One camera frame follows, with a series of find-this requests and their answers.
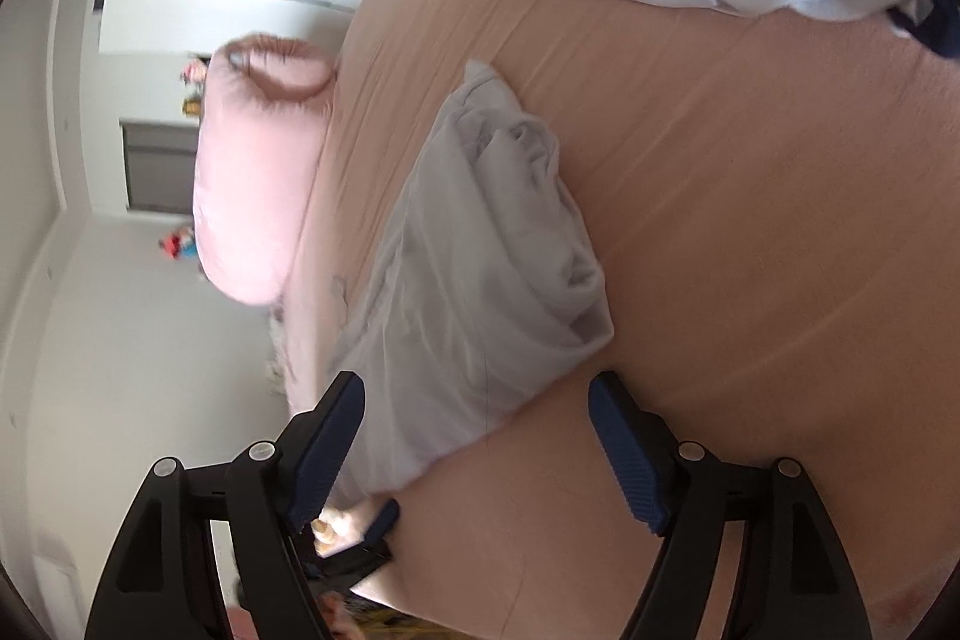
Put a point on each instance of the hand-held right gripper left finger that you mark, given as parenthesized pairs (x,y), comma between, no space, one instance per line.
(334,452)

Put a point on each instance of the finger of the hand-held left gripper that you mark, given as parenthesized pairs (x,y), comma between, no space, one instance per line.
(352,565)
(382,518)

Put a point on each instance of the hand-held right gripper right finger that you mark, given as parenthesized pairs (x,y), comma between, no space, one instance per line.
(626,460)

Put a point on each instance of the white shirt with navy collar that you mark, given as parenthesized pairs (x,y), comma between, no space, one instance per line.
(465,310)

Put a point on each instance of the patterned cloth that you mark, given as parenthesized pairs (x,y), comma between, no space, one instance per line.
(279,362)

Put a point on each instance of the pink bed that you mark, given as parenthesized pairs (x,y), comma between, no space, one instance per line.
(750,235)

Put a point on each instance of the red and blue toy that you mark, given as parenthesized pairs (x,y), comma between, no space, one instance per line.
(178,244)

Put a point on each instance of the pink pillow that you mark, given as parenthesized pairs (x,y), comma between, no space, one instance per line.
(247,183)

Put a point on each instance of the gold jar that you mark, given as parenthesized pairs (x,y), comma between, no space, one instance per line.
(193,106)

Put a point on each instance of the pink figurine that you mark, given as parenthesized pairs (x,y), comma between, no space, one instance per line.
(196,72)

